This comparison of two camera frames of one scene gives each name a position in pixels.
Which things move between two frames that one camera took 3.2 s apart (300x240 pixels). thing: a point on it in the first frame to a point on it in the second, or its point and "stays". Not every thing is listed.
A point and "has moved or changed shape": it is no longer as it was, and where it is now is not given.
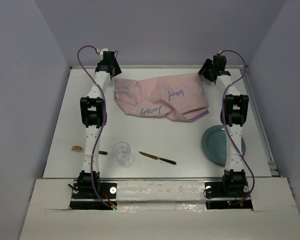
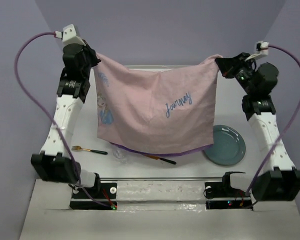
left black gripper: [117, 70] to [91, 52]
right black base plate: [215, 198] stays
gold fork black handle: [78, 148] stays
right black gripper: [207, 63] to [229, 65]
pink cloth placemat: [183, 96] has moved or changed shape
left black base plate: [108, 190] stays
